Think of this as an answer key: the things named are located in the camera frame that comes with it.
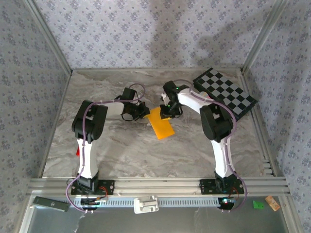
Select black grey chessboard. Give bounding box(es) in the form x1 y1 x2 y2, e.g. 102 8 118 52
191 67 259 122

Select small electronics board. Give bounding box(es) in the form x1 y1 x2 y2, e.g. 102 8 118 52
81 197 109 210
218 197 238 210

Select grey metal shelf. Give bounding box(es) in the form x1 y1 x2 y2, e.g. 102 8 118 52
19 195 304 233

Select flat black device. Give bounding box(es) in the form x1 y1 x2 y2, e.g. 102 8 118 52
32 196 70 213

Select brown cardboard piece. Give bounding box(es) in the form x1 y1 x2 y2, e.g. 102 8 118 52
264 195 280 211

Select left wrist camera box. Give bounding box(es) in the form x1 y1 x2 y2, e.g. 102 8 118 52
121 87 137 101

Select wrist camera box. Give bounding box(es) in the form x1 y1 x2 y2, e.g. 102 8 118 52
121 87 137 101
160 81 187 101

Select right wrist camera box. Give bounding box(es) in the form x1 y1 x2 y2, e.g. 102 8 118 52
160 81 187 101

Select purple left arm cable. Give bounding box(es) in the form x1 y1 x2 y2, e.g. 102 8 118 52
65 83 146 214

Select long aluminium base rail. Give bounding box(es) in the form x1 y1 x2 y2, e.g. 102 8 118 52
28 178 291 196

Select aluminium table side rail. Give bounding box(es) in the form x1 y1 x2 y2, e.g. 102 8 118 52
239 69 280 178
37 69 73 179

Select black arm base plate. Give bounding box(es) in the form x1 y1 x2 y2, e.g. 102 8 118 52
199 179 244 195
70 179 115 195

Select grey slotted cable tray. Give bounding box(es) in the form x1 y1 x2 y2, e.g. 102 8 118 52
72 196 234 208

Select white plastic bracket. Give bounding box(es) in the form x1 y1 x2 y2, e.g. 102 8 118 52
133 195 160 214

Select aluminium corner post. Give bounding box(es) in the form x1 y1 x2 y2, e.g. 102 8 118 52
24 0 73 75
241 0 290 75

